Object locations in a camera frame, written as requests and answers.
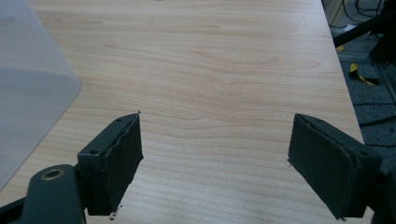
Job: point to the aluminium floor rail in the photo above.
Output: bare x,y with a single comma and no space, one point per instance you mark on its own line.
358,57

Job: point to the yellow black tape strip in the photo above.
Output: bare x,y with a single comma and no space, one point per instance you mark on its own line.
358,73

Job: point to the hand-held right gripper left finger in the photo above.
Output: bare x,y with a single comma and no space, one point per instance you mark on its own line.
107,174

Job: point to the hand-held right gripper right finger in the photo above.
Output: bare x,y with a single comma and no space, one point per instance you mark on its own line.
327,168

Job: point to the clear plastic storage box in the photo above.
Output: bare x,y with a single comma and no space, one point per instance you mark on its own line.
28,99

